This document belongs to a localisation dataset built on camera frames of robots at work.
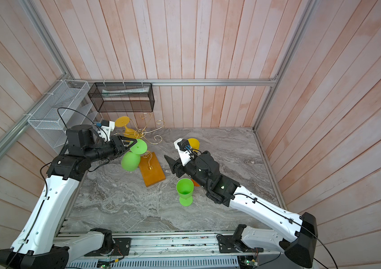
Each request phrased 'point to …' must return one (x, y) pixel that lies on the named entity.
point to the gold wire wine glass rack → (149, 168)
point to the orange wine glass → (195, 184)
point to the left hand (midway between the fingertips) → (136, 145)
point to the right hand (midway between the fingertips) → (171, 151)
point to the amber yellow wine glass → (122, 121)
